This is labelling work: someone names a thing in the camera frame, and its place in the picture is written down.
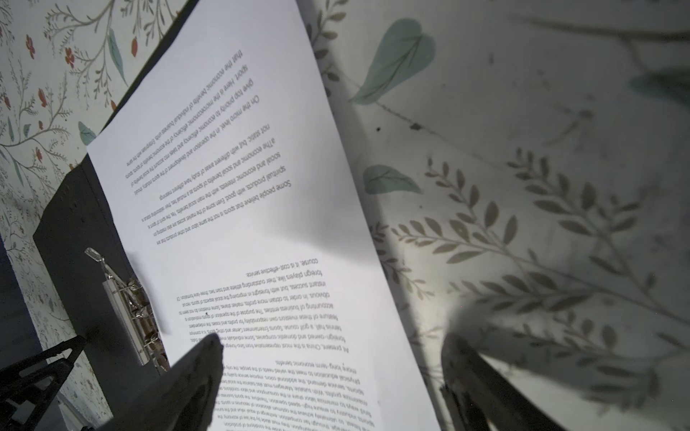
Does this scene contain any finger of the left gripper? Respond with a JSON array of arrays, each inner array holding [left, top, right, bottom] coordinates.
[[1, 336, 86, 430]]

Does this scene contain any metal folder clip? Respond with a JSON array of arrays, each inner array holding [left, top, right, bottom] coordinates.
[[84, 247, 170, 373]]

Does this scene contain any orange folder black inside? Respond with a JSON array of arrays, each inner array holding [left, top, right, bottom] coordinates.
[[31, 0, 201, 416]]

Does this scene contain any floral table mat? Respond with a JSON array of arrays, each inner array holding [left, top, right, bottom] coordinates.
[[0, 0, 690, 431]]

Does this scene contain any printed paper sheet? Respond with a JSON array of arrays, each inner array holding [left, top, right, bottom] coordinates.
[[88, 1, 438, 430]]

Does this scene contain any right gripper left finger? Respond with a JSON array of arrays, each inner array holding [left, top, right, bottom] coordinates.
[[100, 333, 224, 430]]

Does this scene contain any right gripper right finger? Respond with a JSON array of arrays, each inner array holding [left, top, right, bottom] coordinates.
[[440, 333, 562, 430]]

